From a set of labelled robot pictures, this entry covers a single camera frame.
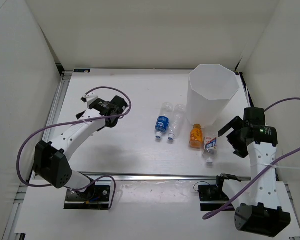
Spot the small white label bottle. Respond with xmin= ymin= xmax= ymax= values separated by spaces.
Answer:
xmin=202 ymin=129 xmax=218 ymax=166

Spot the orange juice bottle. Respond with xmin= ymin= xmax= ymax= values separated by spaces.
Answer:
xmin=189 ymin=124 xmax=204 ymax=149

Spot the blue label plastic bottle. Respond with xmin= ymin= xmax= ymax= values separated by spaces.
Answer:
xmin=155 ymin=102 xmax=174 ymax=140

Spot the clear plastic bottle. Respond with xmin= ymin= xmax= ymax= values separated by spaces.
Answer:
xmin=168 ymin=104 xmax=187 ymax=142

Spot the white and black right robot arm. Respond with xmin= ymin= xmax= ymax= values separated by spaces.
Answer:
xmin=214 ymin=107 xmax=291 ymax=238

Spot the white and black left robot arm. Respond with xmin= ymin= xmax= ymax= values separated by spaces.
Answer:
xmin=34 ymin=93 xmax=128 ymax=200

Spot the white octagonal plastic bin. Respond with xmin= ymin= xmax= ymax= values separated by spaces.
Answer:
xmin=186 ymin=64 xmax=240 ymax=128

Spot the blue label sticker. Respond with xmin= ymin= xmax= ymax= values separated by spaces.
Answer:
xmin=73 ymin=68 xmax=91 ymax=74

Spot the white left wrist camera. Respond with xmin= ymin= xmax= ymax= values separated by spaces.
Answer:
xmin=80 ymin=91 xmax=99 ymax=107

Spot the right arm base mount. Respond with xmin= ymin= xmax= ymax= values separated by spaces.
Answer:
xmin=193 ymin=174 xmax=241 ymax=212

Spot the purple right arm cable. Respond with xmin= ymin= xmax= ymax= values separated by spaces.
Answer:
xmin=202 ymin=97 xmax=300 ymax=221

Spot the aluminium frame rail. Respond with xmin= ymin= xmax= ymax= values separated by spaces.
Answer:
xmin=29 ymin=172 xmax=252 ymax=182

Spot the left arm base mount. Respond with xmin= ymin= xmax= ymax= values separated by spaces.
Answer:
xmin=63 ymin=181 xmax=112 ymax=211

